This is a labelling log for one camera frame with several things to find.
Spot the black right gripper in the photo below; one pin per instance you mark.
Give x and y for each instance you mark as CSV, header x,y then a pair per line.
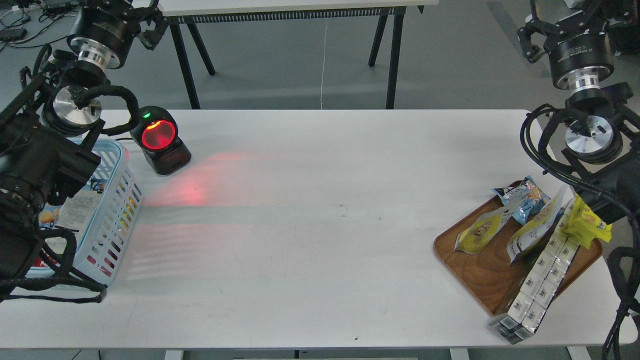
x,y
580,55

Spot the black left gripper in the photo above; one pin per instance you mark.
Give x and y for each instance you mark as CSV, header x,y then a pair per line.
x,y
102,35

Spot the yellow white snack pouch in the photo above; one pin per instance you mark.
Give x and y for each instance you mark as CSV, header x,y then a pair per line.
x,y
476,238

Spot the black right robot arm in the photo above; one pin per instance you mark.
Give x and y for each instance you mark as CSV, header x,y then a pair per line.
x,y
592,143

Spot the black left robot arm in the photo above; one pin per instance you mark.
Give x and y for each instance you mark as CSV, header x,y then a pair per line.
x,y
47,137

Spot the blue snack bag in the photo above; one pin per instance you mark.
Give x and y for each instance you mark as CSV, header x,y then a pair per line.
x,y
528,197

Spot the white snack packet in basket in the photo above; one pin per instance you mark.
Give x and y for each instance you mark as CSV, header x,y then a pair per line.
x,y
76,213

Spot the yellow cartoon snack pack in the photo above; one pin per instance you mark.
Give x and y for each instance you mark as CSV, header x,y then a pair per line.
x,y
582,225

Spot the yellow silver snack pouch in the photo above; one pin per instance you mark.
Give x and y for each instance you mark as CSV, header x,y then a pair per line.
x,y
528,236

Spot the light blue plastic basket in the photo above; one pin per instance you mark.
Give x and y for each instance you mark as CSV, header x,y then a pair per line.
x,y
101,248

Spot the blue chips bag in basket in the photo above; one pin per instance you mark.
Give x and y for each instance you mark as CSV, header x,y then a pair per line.
x,y
49,216

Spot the long white boxed snack pack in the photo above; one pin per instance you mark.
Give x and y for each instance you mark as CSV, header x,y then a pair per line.
x,y
521,311

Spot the white table black legs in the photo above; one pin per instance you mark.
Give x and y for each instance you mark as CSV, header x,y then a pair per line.
x,y
193,12

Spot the black barcode scanner red window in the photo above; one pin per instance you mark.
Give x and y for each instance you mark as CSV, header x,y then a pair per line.
x,y
157,135

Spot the brown wooden tray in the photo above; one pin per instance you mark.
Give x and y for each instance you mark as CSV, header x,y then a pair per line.
x,y
489,275

